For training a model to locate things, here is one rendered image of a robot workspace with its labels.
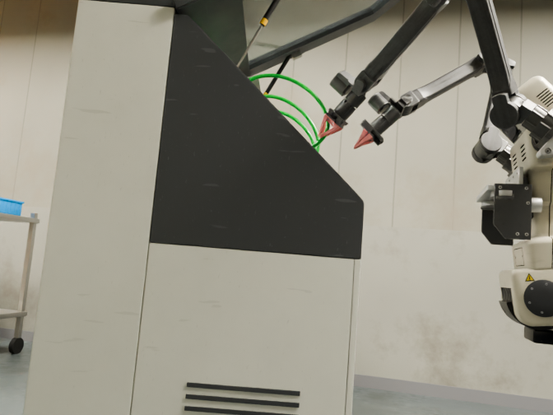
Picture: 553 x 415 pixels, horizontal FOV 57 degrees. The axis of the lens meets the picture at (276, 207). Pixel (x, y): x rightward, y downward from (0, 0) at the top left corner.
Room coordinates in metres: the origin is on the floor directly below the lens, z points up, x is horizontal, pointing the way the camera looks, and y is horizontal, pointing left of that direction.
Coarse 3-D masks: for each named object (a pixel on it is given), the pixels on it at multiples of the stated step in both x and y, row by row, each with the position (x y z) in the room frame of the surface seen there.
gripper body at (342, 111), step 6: (342, 102) 1.67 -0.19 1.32; (348, 102) 1.66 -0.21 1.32; (330, 108) 1.66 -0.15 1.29; (336, 108) 1.68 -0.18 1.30; (342, 108) 1.66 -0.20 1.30; (348, 108) 1.66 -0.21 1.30; (354, 108) 1.67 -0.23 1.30; (336, 114) 1.65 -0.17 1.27; (342, 114) 1.67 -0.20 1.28; (348, 114) 1.68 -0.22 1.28; (342, 120) 1.65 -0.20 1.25
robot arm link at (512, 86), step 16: (480, 0) 1.26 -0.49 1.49; (480, 16) 1.28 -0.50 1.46; (496, 16) 1.29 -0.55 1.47; (480, 32) 1.30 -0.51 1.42; (496, 32) 1.29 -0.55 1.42; (480, 48) 1.33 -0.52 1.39; (496, 48) 1.30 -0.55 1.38; (496, 64) 1.32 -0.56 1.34; (496, 80) 1.34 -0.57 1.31; (512, 80) 1.34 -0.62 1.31; (496, 96) 1.34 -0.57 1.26; (496, 112) 1.36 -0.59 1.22; (512, 112) 1.34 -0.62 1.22
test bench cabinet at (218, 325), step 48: (144, 288) 1.39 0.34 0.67; (192, 288) 1.39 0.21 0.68; (240, 288) 1.39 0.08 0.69; (288, 288) 1.39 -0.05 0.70; (336, 288) 1.39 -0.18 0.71; (144, 336) 1.39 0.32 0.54; (192, 336) 1.39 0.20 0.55; (240, 336) 1.39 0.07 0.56; (288, 336) 1.39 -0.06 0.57; (336, 336) 1.39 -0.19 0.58; (144, 384) 1.39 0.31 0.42; (192, 384) 1.39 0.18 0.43; (240, 384) 1.39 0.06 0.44; (288, 384) 1.39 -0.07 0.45; (336, 384) 1.39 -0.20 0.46
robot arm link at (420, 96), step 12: (480, 60) 1.83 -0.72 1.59; (456, 72) 1.84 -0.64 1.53; (468, 72) 1.84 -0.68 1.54; (480, 72) 1.88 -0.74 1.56; (432, 84) 1.83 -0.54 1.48; (444, 84) 1.83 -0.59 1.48; (456, 84) 1.85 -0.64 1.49; (420, 96) 1.81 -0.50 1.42; (432, 96) 1.83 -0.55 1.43; (408, 108) 1.81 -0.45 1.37
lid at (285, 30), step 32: (192, 0) 1.37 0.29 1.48; (224, 0) 1.43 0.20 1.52; (256, 0) 1.55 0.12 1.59; (288, 0) 1.64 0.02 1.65; (320, 0) 1.74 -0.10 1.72; (352, 0) 1.85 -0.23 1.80; (384, 0) 1.98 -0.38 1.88; (224, 32) 1.62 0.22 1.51; (288, 32) 1.88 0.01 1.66; (320, 32) 2.02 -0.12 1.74; (256, 64) 2.03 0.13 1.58
